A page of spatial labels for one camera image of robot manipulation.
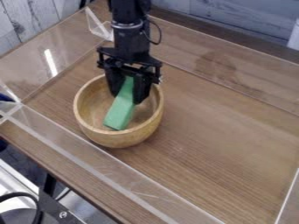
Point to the blue object at edge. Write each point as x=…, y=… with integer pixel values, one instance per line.
x=6, y=98

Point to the clear acrylic corner bracket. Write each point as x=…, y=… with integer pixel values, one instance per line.
x=99, y=28

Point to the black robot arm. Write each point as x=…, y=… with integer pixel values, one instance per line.
x=130, y=11

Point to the brown wooden bowl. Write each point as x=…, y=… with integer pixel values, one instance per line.
x=91, y=104

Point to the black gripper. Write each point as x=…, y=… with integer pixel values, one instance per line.
x=128, y=59

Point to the green rectangular block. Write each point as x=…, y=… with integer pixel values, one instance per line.
x=120, y=111

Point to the clear acrylic tray walls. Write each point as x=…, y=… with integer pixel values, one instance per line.
x=219, y=164

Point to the black metal table frame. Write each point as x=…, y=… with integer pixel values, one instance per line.
x=54, y=212

